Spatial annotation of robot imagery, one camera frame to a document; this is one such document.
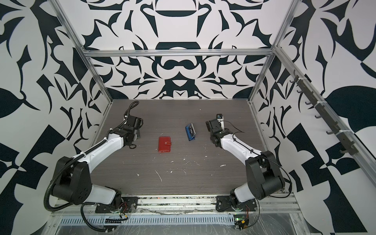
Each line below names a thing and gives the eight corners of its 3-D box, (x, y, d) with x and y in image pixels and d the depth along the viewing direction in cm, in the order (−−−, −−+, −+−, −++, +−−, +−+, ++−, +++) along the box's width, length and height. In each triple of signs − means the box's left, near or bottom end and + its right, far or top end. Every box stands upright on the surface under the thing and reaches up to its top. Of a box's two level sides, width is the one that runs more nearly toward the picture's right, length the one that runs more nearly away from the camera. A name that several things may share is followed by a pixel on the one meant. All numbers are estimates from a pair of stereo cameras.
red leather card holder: (157, 152, 94) (156, 150, 93) (159, 138, 101) (158, 136, 99) (170, 152, 94) (170, 150, 93) (171, 138, 101) (171, 136, 99)
